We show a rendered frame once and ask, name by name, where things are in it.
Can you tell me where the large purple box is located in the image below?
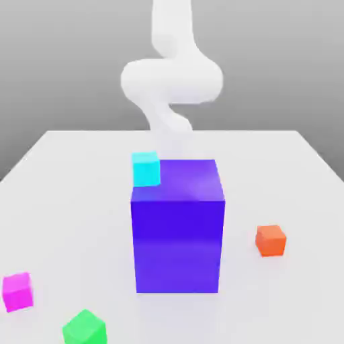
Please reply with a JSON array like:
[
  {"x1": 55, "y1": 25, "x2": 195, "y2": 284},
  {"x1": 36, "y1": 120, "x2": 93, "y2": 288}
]
[{"x1": 130, "y1": 159, "x2": 226, "y2": 294}]

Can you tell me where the small orange cube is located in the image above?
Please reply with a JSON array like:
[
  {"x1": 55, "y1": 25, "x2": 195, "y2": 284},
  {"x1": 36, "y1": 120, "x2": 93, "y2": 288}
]
[{"x1": 255, "y1": 224, "x2": 288, "y2": 258}]

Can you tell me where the small magenta cube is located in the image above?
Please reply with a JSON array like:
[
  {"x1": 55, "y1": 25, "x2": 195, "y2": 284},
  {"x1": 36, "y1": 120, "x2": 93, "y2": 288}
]
[{"x1": 1, "y1": 271, "x2": 34, "y2": 313}]

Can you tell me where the small cyan cube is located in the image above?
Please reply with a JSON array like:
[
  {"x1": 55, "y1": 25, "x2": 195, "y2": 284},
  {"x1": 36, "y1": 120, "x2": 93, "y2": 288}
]
[{"x1": 131, "y1": 150, "x2": 162, "y2": 187}]

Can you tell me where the small green cube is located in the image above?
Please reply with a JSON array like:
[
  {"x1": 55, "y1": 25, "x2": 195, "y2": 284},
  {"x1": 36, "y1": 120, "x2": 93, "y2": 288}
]
[{"x1": 62, "y1": 308, "x2": 108, "y2": 344}]

